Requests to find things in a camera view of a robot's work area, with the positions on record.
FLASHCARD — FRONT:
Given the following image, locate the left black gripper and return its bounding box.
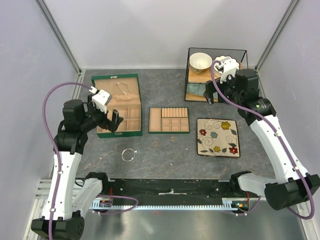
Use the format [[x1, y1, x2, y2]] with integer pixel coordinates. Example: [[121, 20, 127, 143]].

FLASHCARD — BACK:
[[80, 94, 123, 133]]

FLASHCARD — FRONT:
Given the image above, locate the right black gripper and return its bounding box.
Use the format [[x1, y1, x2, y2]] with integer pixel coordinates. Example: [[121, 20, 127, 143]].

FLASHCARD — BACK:
[[203, 71, 244, 106]]

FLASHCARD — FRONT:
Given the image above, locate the silver pearl bangle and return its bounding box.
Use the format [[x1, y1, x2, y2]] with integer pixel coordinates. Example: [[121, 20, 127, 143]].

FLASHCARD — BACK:
[[121, 148, 138, 162]]

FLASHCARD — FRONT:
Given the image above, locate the green jewelry tray insert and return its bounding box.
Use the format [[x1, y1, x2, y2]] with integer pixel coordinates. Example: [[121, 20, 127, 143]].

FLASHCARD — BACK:
[[148, 107, 190, 134]]

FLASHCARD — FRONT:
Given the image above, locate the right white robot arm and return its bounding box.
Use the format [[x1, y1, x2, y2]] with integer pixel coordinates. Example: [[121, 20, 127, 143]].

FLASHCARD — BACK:
[[203, 69, 320, 220]]

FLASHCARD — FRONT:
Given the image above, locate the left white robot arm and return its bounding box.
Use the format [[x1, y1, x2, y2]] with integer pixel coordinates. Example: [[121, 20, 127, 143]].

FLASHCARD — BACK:
[[31, 99, 124, 240]]

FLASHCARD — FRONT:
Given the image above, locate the green jewelry box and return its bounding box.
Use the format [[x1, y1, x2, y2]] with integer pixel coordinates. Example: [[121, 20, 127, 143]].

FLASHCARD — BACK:
[[91, 73, 143, 139]]

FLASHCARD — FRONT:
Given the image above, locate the light blue rectangular plate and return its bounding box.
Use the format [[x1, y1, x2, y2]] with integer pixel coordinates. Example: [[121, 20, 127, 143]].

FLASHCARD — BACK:
[[186, 83, 206, 97]]

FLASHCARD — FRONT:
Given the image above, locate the cream floral bowl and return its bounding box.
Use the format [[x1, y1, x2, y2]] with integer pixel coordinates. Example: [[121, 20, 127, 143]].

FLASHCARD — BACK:
[[189, 52, 213, 74]]

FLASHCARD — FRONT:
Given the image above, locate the square floral plate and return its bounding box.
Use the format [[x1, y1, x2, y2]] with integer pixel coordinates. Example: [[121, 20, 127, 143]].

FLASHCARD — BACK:
[[196, 118, 241, 158]]

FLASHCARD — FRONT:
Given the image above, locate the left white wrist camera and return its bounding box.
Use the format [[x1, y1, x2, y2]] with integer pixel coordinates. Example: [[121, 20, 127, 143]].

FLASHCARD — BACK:
[[89, 86, 112, 114]]

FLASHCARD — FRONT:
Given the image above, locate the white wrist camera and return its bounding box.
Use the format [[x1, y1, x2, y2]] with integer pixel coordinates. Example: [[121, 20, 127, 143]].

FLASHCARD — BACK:
[[212, 56, 238, 83], [89, 86, 112, 114]]

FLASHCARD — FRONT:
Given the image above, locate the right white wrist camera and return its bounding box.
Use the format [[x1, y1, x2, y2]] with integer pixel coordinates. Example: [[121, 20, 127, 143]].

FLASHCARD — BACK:
[[212, 56, 238, 83]]

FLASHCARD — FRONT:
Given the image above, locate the black wire shelf rack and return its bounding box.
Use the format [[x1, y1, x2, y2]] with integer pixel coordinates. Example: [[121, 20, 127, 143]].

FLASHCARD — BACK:
[[184, 47, 249, 102]]

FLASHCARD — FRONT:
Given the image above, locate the silver chain necklace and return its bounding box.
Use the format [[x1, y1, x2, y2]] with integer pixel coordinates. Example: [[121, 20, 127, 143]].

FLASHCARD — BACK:
[[115, 81, 136, 96]]

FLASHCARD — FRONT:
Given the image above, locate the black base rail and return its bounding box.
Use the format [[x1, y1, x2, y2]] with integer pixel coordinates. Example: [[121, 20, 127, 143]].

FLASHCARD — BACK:
[[74, 177, 261, 201]]

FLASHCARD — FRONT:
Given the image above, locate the grey cable duct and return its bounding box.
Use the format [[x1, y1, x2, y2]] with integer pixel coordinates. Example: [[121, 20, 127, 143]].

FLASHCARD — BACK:
[[89, 198, 249, 211]]

